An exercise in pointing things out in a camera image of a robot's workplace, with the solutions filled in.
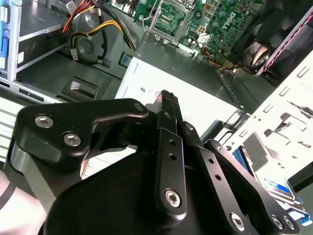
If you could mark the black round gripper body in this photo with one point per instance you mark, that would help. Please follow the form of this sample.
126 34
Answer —
110 195

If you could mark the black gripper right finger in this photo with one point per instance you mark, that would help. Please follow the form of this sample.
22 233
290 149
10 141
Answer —
232 186

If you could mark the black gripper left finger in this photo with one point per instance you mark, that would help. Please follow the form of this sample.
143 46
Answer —
49 144

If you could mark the hard disk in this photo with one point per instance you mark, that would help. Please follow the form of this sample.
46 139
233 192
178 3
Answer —
278 187

